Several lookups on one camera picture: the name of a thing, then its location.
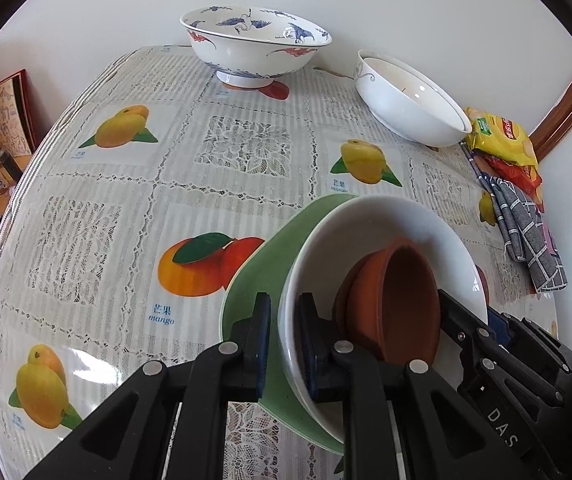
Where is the brown wooden door frame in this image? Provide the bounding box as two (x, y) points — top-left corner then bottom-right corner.
(530, 81), (572, 162)

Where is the blue crane pattern bowl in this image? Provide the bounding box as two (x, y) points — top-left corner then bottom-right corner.
(179, 6), (333, 89)

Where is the wide brown bowl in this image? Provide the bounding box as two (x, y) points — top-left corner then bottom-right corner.
(333, 255), (369, 335)

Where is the large white bowl grey trim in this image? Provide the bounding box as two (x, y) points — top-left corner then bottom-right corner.
(353, 49), (472, 148)

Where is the grey checked cloth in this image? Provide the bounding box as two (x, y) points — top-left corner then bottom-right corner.
(460, 141), (568, 292)

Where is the small brown bowl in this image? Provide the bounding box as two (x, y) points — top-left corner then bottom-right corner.
(347, 236), (440, 365)

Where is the white bowl swirl pattern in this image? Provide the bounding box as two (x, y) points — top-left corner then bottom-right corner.
(277, 195), (488, 454)

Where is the yellow chip bag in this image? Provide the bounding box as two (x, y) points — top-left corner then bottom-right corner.
(465, 107), (538, 168)

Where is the red chip bag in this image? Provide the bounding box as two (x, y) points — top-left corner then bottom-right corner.
(481, 154), (544, 212)

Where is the small dark bottle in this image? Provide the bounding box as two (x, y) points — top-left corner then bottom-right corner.
(0, 150), (23, 183)

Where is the green plate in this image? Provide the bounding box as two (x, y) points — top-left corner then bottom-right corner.
(218, 193), (362, 456)

